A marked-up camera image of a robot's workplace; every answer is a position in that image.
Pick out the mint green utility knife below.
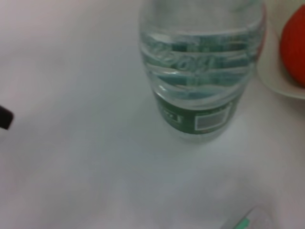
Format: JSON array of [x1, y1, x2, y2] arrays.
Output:
[[224, 207, 263, 229]]

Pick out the clear green-label water bottle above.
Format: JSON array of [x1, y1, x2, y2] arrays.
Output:
[[138, 0, 267, 145]]

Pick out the red-orange toy fruit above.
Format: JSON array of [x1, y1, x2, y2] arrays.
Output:
[[280, 4, 305, 88]]

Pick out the pale green wavy fruit plate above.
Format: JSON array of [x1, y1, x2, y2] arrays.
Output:
[[256, 21, 305, 100]]

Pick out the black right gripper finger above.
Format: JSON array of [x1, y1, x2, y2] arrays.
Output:
[[0, 104, 14, 131]]

